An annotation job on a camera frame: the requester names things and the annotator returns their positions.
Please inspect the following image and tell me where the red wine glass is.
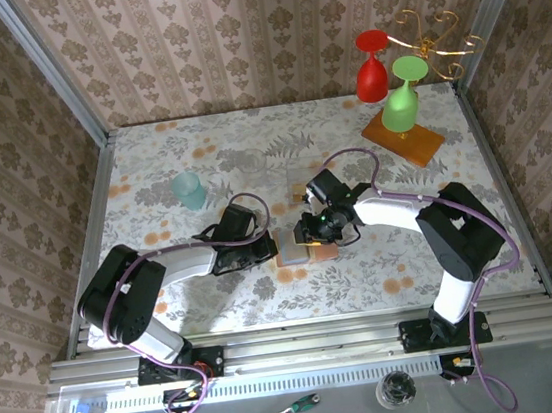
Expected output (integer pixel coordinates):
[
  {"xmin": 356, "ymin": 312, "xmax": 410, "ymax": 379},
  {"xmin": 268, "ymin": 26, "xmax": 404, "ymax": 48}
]
[{"xmin": 348, "ymin": 26, "xmax": 398, "ymax": 106}]

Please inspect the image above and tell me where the orange wooden rack base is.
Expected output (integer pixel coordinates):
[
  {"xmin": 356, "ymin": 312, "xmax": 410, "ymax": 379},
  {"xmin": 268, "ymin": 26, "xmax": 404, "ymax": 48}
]
[{"xmin": 358, "ymin": 104, "xmax": 449, "ymax": 175}]

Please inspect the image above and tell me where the aluminium side rail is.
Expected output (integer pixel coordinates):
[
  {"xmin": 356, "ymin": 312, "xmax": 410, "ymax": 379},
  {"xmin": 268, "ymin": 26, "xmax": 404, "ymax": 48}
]
[
  {"xmin": 39, "ymin": 128, "xmax": 143, "ymax": 359},
  {"xmin": 450, "ymin": 72, "xmax": 552, "ymax": 308}
]

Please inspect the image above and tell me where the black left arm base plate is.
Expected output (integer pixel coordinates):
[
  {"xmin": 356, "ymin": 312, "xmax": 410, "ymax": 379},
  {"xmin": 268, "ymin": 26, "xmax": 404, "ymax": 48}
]
[{"xmin": 135, "ymin": 344, "xmax": 227, "ymax": 388}]

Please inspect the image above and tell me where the gold credit card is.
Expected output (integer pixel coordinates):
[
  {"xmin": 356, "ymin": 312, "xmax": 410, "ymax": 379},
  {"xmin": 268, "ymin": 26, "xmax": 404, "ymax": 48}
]
[{"xmin": 288, "ymin": 180, "xmax": 310, "ymax": 206}]

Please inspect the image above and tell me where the green wine glass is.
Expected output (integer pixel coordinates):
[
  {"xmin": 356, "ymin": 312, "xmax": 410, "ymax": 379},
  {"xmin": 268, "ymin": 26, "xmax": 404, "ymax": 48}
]
[{"xmin": 373, "ymin": 53, "xmax": 437, "ymax": 135}]

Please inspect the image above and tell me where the green handled ratchet wrench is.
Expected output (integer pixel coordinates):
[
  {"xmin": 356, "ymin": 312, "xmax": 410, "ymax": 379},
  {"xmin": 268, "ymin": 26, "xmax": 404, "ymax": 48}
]
[{"xmin": 247, "ymin": 392, "xmax": 323, "ymax": 413}]

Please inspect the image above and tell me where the aluminium mounting rail beam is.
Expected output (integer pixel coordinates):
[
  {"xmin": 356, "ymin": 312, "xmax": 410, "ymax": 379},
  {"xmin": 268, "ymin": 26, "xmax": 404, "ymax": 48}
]
[{"xmin": 41, "ymin": 289, "xmax": 552, "ymax": 403}]

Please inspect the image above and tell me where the aluminium frame post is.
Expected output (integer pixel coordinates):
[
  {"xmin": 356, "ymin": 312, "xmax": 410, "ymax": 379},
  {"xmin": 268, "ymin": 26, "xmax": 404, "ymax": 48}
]
[
  {"xmin": 441, "ymin": 0, "xmax": 552, "ymax": 95},
  {"xmin": 0, "ymin": 0, "xmax": 116, "ymax": 159}
]

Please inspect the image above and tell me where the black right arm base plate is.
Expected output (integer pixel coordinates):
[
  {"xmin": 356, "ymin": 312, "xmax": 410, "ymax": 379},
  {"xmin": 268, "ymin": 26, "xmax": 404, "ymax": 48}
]
[{"xmin": 398, "ymin": 309, "xmax": 494, "ymax": 354}]

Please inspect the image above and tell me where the gold wire glass rack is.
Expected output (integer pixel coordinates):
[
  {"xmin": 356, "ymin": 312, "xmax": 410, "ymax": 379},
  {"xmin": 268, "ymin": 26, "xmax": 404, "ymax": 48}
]
[{"xmin": 382, "ymin": 0, "xmax": 495, "ymax": 142}]

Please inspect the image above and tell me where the round jar of screws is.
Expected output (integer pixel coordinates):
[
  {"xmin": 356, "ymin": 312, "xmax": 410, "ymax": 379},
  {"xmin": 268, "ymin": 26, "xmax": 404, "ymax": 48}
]
[{"xmin": 372, "ymin": 369, "xmax": 419, "ymax": 412}]

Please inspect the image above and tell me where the clear glass tumbler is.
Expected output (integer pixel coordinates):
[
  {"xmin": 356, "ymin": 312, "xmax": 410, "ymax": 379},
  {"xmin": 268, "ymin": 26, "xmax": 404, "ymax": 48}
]
[{"xmin": 232, "ymin": 145, "xmax": 272, "ymax": 180}]

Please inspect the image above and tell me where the frosted teal cup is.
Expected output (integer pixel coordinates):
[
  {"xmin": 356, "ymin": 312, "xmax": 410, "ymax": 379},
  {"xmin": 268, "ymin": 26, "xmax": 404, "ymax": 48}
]
[{"xmin": 169, "ymin": 169, "xmax": 209, "ymax": 214}]

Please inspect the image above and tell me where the black power connector block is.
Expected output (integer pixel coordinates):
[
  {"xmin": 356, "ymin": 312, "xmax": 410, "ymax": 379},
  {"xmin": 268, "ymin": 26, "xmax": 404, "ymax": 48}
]
[
  {"xmin": 437, "ymin": 350, "xmax": 480, "ymax": 383},
  {"xmin": 160, "ymin": 384, "xmax": 207, "ymax": 413}
]

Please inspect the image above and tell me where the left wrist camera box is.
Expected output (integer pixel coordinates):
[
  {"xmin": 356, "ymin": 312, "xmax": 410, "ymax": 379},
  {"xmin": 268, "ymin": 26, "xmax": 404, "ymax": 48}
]
[{"xmin": 214, "ymin": 200, "xmax": 261, "ymax": 241}]

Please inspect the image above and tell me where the white slotted cable duct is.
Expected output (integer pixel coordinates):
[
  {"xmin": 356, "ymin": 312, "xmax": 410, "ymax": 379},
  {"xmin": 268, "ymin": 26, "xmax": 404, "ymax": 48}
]
[{"xmin": 100, "ymin": 355, "xmax": 444, "ymax": 413}]

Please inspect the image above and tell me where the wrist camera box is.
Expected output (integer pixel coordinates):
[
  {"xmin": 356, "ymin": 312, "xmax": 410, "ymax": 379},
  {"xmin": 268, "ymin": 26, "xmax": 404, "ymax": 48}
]
[
  {"xmin": 303, "ymin": 166, "xmax": 351, "ymax": 210},
  {"xmin": 214, "ymin": 200, "xmax": 261, "ymax": 241}
]

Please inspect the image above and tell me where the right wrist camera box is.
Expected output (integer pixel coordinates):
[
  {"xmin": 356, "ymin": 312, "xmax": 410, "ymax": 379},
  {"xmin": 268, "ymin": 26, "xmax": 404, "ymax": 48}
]
[{"xmin": 303, "ymin": 166, "xmax": 351, "ymax": 210}]

